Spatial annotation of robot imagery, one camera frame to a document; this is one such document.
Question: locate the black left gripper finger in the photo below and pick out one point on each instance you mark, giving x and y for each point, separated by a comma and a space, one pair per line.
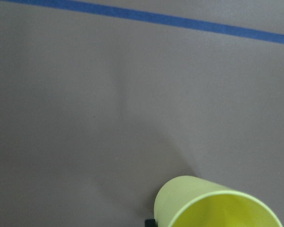
150, 223

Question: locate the yellow plastic cup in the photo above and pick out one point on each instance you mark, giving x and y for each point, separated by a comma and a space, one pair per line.
188, 201

